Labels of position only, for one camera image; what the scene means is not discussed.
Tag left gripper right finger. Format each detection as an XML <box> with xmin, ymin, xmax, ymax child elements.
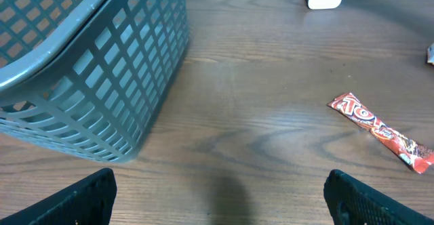
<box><xmin>323</xmin><ymin>169</ymin><xmax>433</xmax><ymax>225</ymax></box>

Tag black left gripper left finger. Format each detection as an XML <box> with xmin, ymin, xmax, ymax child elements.
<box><xmin>1</xmin><ymin>168</ymin><xmax>117</xmax><ymax>225</ymax></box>

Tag red Top snack bar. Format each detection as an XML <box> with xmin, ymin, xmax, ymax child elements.
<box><xmin>328</xmin><ymin>92</ymin><xmax>433</xmax><ymax>173</ymax></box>

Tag orange white snack packet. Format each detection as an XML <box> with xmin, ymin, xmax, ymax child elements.
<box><xmin>427</xmin><ymin>43</ymin><xmax>434</xmax><ymax>65</ymax></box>

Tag grey plastic shopping basket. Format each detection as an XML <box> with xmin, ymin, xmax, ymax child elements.
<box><xmin>1</xmin><ymin>0</ymin><xmax>189</xmax><ymax>163</ymax></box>

